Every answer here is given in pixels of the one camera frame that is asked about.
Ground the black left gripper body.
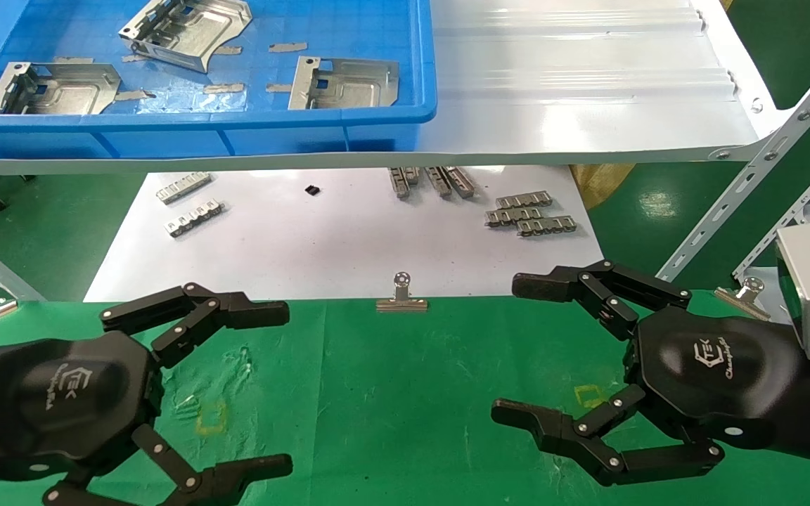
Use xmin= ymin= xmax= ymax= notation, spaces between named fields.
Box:
xmin=0 ymin=330 xmax=165 ymax=484

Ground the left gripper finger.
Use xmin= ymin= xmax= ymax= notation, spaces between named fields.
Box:
xmin=101 ymin=283 xmax=290 ymax=368
xmin=43 ymin=424 xmax=294 ymax=506

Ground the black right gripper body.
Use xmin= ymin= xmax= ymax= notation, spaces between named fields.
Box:
xmin=626 ymin=308 xmax=810 ymax=452

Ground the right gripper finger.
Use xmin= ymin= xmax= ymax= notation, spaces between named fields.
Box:
xmin=512 ymin=259 xmax=693 ymax=342
xmin=491 ymin=383 xmax=726 ymax=487

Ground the yellow woven bag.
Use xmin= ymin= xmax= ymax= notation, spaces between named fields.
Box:
xmin=570 ymin=164 xmax=636 ymax=210

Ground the blue plastic bin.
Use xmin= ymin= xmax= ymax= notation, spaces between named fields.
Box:
xmin=0 ymin=0 xmax=438 ymax=161

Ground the green table cloth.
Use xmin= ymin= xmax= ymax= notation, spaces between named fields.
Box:
xmin=0 ymin=295 xmax=810 ymax=506

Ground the white metal shelf board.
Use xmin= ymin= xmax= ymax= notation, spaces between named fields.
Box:
xmin=0 ymin=0 xmax=796 ymax=176

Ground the white slotted shelf post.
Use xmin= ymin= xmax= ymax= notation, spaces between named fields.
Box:
xmin=732 ymin=137 xmax=810 ymax=282
xmin=657 ymin=35 xmax=810 ymax=282

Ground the stamped metal bracket plate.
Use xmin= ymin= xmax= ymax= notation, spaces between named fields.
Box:
xmin=288 ymin=56 xmax=400 ymax=111
xmin=0 ymin=62 xmax=122 ymax=115

